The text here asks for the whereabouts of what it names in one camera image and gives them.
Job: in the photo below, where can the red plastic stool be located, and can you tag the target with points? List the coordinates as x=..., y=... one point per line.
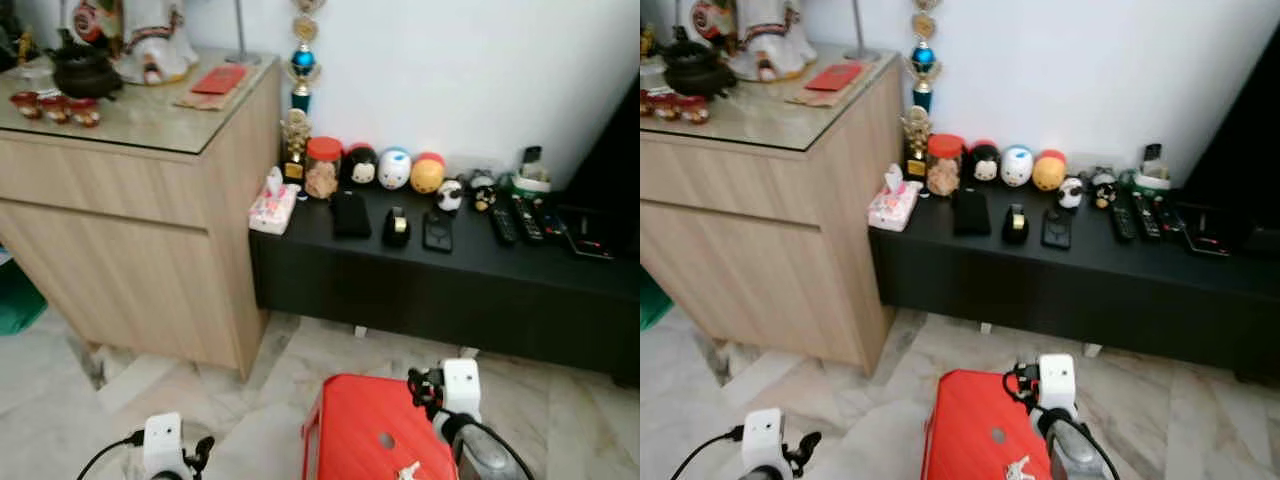
x=360, y=430
x=975, y=430

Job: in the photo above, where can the black low console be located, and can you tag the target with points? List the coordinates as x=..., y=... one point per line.
x=1050, y=290
x=420, y=290

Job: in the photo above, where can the black tape dispenser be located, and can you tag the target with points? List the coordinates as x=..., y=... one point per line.
x=1016, y=227
x=396, y=230

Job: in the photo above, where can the flat black key fob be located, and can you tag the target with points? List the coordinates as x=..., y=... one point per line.
x=437, y=233
x=1056, y=230

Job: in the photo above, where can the black pouch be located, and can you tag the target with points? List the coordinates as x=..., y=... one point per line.
x=971, y=212
x=351, y=215

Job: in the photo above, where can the small panda figure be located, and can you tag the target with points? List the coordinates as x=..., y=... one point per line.
x=450, y=195
x=1071, y=192

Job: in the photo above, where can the light wooden cabinet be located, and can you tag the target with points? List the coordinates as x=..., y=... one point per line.
x=760, y=250
x=120, y=250

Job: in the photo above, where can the small dark toy figure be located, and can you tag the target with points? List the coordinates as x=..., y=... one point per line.
x=1104, y=188
x=483, y=190

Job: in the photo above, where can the green bag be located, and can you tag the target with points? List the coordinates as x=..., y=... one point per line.
x=20, y=300
x=653, y=300

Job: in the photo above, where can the yellow red round plush toy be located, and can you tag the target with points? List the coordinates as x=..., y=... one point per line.
x=427, y=177
x=1050, y=174

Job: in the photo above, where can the white blue round plush toy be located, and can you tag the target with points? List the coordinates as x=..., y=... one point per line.
x=1017, y=167
x=394, y=170

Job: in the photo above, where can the pink tissue pack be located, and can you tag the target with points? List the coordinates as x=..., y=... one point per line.
x=272, y=210
x=893, y=207

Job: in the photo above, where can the red lidded clear jar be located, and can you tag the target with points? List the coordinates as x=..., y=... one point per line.
x=323, y=175
x=944, y=172

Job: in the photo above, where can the black round plush toy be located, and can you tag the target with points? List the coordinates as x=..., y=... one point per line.
x=984, y=155
x=361, y=160

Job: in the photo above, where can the green white holder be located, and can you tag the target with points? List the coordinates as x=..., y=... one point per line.
x=1153, y=180
x=533, y=183

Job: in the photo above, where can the black television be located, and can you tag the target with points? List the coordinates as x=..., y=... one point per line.
x=1240, y=140
x=615, y=170

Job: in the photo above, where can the tall blue gold trophy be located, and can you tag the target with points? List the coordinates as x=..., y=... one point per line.
x=303, y=62
x=923, y=58

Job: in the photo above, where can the flat brown board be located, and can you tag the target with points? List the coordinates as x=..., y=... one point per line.
x=195, y=100
x=805, y=98

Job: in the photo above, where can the small red cup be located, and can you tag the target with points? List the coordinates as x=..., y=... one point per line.
x=695, y=110
x=26, y=104
x=55, y=109
x=666, y=106
x=646, y=101
x=85, y=113

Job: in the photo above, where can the red envelope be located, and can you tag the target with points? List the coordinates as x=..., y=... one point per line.
x=220, y=80
x=835, y=77

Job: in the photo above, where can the thin metal lamp stand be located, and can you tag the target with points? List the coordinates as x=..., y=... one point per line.
x=241, y=40
x=860, y=40

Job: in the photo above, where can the white robed figurine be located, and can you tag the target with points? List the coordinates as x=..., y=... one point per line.
x=150, y=40
x=770, y=40

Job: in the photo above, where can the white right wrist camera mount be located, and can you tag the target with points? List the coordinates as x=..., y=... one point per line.
x=1057, y=380
x=462, y=385

